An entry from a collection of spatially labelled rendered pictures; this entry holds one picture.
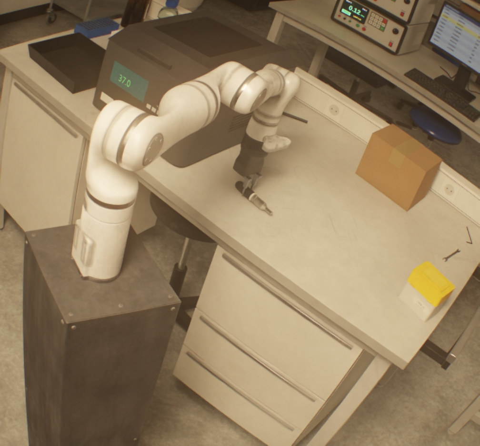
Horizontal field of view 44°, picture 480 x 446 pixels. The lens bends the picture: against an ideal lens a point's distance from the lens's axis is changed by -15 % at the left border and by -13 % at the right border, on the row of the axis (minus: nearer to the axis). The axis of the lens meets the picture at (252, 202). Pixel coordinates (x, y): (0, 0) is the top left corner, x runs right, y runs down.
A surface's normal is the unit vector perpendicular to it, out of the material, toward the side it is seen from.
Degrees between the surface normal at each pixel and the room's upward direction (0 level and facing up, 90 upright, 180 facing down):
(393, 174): 90
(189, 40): 0
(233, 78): 49
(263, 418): 90
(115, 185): 22
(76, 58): 0
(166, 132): 76
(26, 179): 90
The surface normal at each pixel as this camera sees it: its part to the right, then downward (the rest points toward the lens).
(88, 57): 0.29, -0.77
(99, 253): 0.06, 0.60
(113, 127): -0.14, -0.14
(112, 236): 0.44, 0.63
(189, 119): 0.94, 0.18
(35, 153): -0.58, 0.33
